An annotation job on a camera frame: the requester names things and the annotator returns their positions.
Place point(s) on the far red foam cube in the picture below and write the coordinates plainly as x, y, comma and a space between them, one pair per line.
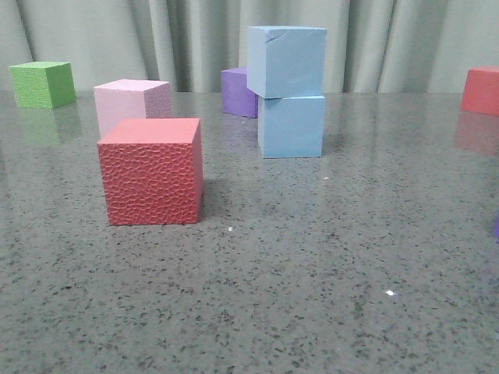
481, 90

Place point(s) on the pink foam cube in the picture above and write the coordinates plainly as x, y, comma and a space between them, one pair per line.
131, 98

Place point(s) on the purple cube at edge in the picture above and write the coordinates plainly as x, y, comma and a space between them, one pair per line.
496, 228

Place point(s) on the purple foam cube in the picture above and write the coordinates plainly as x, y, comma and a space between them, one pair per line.
236, 98

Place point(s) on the large red foam cube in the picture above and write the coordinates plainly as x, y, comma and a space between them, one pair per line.
152, 171

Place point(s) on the green foam cube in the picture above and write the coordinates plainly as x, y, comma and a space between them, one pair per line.
43, 84

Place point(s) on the grey-green curtain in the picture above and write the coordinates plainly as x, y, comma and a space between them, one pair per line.
372, 46

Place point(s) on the light blue foam cube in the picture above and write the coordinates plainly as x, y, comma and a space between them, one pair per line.
291, 126

